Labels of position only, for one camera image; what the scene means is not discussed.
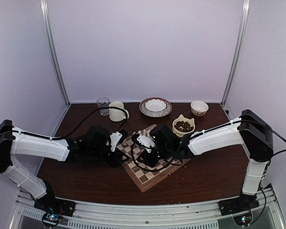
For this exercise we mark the clear drinking glass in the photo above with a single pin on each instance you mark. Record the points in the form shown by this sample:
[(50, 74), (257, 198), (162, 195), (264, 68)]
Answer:
[(102, 104)]

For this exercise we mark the cream cat-ear bowl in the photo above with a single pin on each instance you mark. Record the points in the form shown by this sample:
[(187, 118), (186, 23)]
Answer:
[(182, 118)]

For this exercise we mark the aluminium frame post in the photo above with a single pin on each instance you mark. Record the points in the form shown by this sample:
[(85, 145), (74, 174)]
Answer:
[(238, 47), (54, 58)]

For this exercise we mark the aluminium front rail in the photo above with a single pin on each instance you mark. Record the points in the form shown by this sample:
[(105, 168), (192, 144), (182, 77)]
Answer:
[(199, 215)]

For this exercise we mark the wooden chess board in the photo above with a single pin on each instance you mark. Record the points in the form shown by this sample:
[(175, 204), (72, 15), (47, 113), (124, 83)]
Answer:
[(170, 159)]

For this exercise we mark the left aluminium frame post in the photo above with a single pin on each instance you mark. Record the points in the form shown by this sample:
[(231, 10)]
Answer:
[(54, 58)]

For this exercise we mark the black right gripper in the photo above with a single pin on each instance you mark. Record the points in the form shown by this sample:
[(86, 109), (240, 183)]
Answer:
[(148, 161)]

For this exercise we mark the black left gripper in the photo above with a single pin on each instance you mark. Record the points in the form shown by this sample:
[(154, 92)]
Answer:
[(115, 161)]

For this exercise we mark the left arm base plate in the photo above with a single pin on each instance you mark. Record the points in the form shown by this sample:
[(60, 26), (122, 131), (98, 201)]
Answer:
[(62, 207)]

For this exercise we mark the patterned ceramic plate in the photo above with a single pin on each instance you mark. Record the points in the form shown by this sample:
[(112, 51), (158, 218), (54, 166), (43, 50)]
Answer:
[(162, 113)]

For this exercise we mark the small white floral bowl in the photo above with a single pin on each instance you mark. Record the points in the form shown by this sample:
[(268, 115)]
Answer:
[(199, 108)]

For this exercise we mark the white scalloped bowl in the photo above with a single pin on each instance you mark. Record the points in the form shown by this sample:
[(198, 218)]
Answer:
[(155, 105)]

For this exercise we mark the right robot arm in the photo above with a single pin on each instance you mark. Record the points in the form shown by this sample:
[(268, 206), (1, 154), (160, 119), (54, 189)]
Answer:
[(248, 129)]

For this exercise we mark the right aluminium frame post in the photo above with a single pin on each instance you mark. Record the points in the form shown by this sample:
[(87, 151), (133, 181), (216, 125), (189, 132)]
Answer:
[(238, 47)]

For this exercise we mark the cream ribbed mug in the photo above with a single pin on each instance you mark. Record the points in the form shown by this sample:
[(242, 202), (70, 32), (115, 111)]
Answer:
[(117, 112)]

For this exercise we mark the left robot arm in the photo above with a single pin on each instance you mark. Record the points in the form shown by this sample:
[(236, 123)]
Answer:
[(97, 145)]

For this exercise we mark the dark chess pieces pile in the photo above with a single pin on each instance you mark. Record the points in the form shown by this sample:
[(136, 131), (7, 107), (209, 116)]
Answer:
[(183, 126)]

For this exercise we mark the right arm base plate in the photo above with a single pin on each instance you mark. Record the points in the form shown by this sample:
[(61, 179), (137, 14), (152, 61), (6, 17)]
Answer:
[(238, 207)]

